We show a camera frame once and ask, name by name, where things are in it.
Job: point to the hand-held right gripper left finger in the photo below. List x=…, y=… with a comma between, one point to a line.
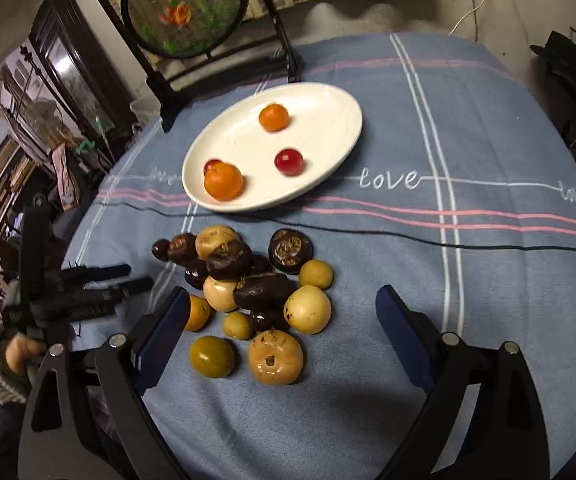
x=165, y=330

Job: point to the olive-brown persimmon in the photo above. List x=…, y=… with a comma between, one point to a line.
x=212, y=356

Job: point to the large mandarin orange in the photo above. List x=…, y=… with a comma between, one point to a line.
x=223, y=182

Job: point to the dark wooden cabinet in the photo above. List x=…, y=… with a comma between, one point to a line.
x=77, y=70

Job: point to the person's left hand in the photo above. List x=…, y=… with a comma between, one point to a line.
x=20, y=352

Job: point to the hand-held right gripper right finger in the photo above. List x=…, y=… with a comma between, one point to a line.
x=403, y=340

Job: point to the dark wrinkled passion fruit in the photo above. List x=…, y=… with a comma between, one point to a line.
x=227, y=260
x=290, y=251
x=263, y=290
x=182, y=247

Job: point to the white oval plate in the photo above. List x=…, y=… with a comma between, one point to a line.
x=318, y=125

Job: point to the blue striped tablecloth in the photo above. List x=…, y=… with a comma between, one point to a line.
x=493, y=125

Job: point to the black hat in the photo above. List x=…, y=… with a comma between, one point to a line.
x=555, y=50

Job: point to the small dark plum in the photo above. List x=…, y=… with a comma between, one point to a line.
x=160, y=249
x=268, y=320
x=261, y=264
x=196, y=274

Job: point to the red cherry tomato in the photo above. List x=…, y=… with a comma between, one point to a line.
x=211, y=164
x=289, y=161

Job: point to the orange-yellow persimmon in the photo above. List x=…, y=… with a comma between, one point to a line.
x=198, y=312

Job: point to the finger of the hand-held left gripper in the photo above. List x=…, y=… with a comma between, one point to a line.
x=100, y=273
x=127, y=287

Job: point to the small yellow-green lime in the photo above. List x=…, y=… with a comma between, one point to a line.
x=238, y=325
x=316, y=274

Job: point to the small mandarin orange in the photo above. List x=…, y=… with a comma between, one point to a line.
x=274, y=117

